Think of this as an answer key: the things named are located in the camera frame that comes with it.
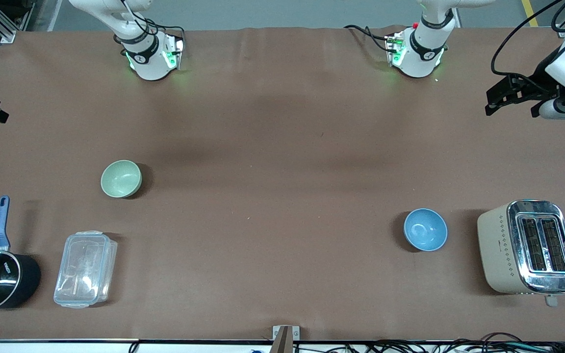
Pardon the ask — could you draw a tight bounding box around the pale green bowl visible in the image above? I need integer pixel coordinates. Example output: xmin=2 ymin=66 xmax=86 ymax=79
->
xmin=101 ymin=160 xmax=143 ymax=199

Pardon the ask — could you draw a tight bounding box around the light blue bowl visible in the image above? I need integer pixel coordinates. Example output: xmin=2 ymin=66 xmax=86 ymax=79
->
xmin=404 ymin=208 xmax=448 ymax=252

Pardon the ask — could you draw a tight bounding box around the beige chrome-topped toaster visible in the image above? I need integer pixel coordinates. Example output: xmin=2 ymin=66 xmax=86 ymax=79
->
xmin=477 ymin=199 xmax=565 ymax=308

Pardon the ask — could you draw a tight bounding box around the clear plastic food container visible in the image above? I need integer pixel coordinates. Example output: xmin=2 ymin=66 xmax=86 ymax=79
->
xmin=53 ymin=230 xmax=118 ymax=309

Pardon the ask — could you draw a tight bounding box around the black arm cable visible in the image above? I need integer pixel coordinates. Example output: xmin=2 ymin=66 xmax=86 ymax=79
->
xmin=490 ymin=0 xmax=565 ymax=76
xmin=343 ymin=25 xmax=392 ymax=51

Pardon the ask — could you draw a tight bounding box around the aluminium frame profile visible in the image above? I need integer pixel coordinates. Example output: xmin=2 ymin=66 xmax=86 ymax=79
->
xmin=0 ymin=0 xmax=36 ymax=44

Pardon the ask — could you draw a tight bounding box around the black cable bundle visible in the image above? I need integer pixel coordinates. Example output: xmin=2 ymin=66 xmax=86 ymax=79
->
xmin=307 ymin=332 xmax=565 ymax=353

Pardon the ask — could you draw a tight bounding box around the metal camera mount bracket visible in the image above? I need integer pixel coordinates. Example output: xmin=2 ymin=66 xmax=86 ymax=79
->
xmin=272 ymin=325 xmax=300 ymax=353

